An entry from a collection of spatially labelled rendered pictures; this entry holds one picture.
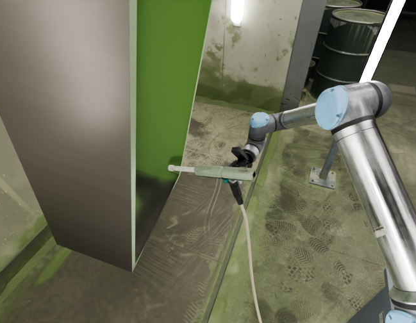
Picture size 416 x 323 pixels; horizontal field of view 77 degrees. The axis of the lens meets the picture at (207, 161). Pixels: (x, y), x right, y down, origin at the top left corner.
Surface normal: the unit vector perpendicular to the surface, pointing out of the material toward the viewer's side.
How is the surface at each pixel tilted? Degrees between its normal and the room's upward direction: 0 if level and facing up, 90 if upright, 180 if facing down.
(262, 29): 90
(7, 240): 57
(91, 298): 0
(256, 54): 90
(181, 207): 0
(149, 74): 90
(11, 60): 90
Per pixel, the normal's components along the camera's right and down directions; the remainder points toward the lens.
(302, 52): -0.36, 0.62
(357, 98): 0.18, -0.27
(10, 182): 0.78, -0.20
